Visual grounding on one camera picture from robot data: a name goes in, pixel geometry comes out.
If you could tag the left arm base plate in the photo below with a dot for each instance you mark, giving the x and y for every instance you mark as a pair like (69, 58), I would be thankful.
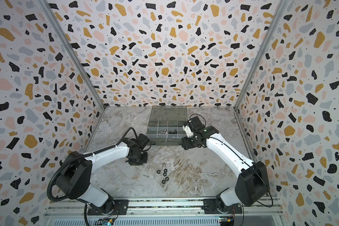
(110, 208)

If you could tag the left circuit board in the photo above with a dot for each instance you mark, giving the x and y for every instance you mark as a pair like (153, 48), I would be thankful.
(105, 222)

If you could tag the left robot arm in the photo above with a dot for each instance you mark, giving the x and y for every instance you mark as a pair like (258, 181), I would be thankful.
(72, 179)

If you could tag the right circuit board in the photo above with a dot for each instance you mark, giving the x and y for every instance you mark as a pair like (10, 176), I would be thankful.
(226, 221)

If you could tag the circuit board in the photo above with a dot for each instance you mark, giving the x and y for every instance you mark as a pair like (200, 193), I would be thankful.
(226, 221)
(105, 222)

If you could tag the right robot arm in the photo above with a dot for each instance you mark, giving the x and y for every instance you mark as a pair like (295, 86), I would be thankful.
(252, 179)

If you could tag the aluminium mounting rail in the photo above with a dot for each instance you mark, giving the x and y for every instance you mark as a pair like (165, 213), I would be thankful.
(185, 207)

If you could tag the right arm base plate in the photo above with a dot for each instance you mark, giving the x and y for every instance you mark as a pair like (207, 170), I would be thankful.
(216, 206)

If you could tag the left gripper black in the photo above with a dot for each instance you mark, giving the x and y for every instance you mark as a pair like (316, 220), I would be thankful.
(145, 159)

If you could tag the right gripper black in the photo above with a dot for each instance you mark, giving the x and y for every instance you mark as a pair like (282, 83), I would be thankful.
(187, 141)

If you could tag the grey plastic organizer box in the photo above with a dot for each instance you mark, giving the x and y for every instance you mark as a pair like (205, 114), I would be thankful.
(168, 118)

